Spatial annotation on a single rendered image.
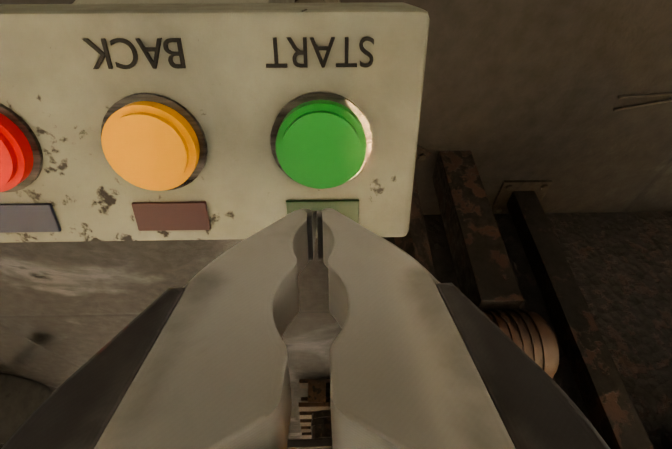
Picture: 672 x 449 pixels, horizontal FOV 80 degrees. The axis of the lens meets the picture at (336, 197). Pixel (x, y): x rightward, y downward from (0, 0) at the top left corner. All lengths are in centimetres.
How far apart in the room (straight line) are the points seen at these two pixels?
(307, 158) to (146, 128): 7
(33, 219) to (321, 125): 15
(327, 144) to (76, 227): 14
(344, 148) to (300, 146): 2
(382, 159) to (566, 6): 76
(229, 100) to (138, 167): 5
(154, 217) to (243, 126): 7
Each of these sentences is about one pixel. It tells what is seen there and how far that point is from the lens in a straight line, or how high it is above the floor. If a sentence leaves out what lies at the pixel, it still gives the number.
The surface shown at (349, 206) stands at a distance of 20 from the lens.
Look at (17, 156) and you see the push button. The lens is 23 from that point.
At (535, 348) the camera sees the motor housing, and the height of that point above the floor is 50.
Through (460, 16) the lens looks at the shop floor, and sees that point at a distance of 85.
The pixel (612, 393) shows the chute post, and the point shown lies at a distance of 100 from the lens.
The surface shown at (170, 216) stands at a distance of 22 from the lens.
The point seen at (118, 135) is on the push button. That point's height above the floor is 61.
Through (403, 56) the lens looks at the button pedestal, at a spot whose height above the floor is 59.
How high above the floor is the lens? 74
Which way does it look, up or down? 41 degrees down
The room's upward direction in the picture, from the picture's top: 179 degrees clockwise
